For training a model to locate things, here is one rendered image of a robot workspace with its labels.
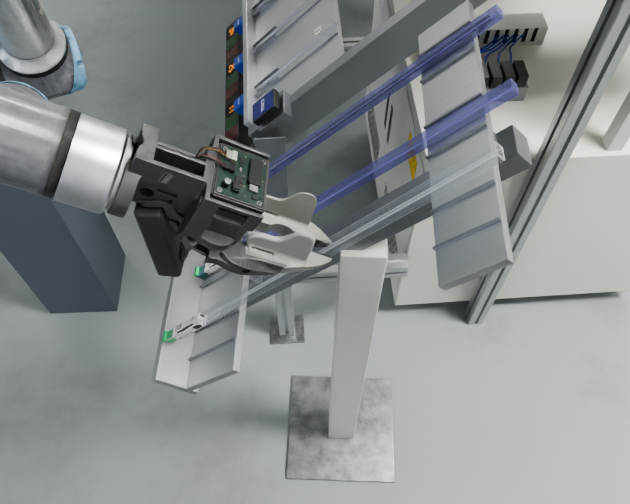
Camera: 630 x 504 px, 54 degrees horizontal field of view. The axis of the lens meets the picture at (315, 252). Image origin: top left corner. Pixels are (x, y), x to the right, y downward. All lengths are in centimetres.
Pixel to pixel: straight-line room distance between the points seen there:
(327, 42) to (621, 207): 73
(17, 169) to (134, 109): 169
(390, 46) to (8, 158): 60
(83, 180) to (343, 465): 113
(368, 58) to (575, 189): 56
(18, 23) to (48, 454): 99
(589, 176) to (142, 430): 115
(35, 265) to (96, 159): 109
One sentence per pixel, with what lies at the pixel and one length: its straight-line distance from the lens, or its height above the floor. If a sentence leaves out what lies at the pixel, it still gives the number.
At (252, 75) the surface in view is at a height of 73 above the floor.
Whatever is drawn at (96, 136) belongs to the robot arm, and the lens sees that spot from 52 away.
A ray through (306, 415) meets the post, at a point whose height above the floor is 1.
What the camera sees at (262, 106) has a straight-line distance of 100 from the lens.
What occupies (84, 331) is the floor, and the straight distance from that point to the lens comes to 175.
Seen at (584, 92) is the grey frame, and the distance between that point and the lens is 106.
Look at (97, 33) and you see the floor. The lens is 254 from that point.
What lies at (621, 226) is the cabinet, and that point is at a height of 38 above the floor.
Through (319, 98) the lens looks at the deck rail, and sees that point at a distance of 100.
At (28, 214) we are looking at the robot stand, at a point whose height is 45.
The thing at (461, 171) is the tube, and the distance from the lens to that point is 51.
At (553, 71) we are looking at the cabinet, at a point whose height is 62.
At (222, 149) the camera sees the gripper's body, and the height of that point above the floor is 109.
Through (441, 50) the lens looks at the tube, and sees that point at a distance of 71.
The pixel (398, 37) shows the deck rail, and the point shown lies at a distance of 94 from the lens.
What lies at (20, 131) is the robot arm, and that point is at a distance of 51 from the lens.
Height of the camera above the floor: 149
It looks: 58 degrees down
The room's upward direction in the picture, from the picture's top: straight up
